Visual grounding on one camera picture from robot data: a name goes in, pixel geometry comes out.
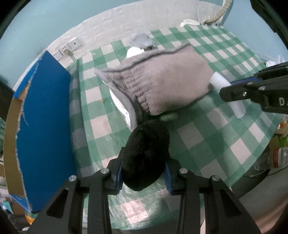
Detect white foam roll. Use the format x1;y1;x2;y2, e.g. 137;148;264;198
209;72;247;119

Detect black soft sponge ball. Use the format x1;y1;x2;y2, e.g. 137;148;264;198
122;120;170;191

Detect plastic water bottle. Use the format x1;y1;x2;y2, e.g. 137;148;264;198
253;147;287;171

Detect green white checkered tablecloth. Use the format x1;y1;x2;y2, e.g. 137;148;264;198
67;26;282;230

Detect blue cardboard box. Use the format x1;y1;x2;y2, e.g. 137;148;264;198
3;52;76;213

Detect white electric kettle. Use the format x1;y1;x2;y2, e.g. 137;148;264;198
180;19;201;27

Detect grey folded cloth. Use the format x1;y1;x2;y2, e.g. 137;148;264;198
129;33;157;51

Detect white crumpled cloth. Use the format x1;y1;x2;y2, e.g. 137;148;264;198
126;47;145;58

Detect braided hose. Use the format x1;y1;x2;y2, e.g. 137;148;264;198
203;0;233;25

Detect white wall socket strip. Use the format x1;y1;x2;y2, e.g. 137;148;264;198
52;37;82;61

